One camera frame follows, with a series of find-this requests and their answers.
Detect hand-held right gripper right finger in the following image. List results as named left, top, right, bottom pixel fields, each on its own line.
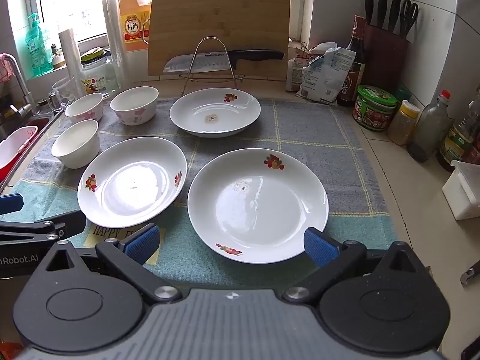
left=281, top=227, right=428, bottom=304

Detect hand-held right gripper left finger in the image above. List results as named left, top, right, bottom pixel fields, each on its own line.
left=45, top=224, right=183, bottom=305

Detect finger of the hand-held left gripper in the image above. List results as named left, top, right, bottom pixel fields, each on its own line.
left=0, top=210, right=87, bottom=280
left=0, top=193, right=25, bottom=217

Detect plain white bowl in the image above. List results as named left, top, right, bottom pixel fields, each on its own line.
left=51, top=119, right=101, bottom=170

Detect pink floral white bowl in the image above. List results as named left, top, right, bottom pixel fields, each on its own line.
left=65, top=92, right=105, bottom=122
left=109, top=86, right=160, bottom=126

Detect stained white floral plate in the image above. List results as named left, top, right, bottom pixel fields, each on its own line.
left=169, top=88, right=262, bottom=138

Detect red basin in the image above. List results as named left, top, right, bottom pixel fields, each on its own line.
left=0, top=117, right=51, bottom=183

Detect white plastic tub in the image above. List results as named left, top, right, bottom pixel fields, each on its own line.
left=0, top=125, right=39, bottom=172

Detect steel sink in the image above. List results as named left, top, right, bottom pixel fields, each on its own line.
left=0, top=109, right=64, bottom=196

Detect grey checkered dish cloth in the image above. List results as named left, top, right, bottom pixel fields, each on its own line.
left=7, top=97, right=399, bottom=282

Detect metal faucet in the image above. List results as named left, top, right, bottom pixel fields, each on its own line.
left=0, top=53, right=35, bottom=118

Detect clear glass mug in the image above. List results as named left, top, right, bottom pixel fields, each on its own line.
left=47, top=76, right=82, bottom=113

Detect pink white rag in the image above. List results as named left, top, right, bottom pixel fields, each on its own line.
left=0, top=54, right=13, bottom=83

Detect green lid sauce jar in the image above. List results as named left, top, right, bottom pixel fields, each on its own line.
left=352, top=84, right=398, bottom=132

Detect yellow lid spice jar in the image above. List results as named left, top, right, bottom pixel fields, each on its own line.
left=386, top=100, right=421, bottom=146

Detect white plastic box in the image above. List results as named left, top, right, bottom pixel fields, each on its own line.
left=441, top=160, right=480, bottom=221

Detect glass jar green lid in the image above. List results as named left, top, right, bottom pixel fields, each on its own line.
left=79, top=47, right=118, bottom=97

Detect green dish soap bottle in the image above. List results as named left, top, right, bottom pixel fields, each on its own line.
left=25, top=12, right=54, bottom=76

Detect glass bottle red cap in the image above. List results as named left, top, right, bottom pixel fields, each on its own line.
left=407, top=89, right=455, bottom=163

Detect white printed plastic bag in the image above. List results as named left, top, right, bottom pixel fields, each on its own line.
left=296, top=46, right=357, bottom=105

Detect green lid container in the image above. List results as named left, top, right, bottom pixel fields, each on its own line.
left=394, top=82, right=412, bottom=103

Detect oil bottle green label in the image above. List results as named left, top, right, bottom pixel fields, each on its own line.
left=435, top=86, right=480, bottom=173

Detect orange white paper bag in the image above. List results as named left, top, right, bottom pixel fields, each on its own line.
left=285, top=50, right=316, bottom=93

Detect dark soy sauce bottle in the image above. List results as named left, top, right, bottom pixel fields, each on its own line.
left=336, top=15, right=367, bottom=108

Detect clear plastic wrap roll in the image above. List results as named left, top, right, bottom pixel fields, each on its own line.
left=101, top=0, right=129, bottom=91

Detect dark red knife block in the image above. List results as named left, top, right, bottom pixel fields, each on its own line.
left=361, top=24, right=412, bottom=95

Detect window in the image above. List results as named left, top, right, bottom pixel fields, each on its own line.
left=35, top=0, right=307, bottom=44

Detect orange cooking wine jug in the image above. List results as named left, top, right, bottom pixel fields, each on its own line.
left=119, top=0, right=153, bottom=54

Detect bamboo cutting board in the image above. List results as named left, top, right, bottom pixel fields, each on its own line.
left=147, top=0, right=292, bottom=82

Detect black metal handle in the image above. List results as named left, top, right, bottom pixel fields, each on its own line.
left=460, top=258, right=480, bottom=286

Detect black handled kitchen knife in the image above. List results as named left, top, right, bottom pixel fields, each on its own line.
left=163, top=49, right=285, bottom=74

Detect metal wire rack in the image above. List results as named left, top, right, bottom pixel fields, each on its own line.
left=179, top=36, right=247, bottom=97

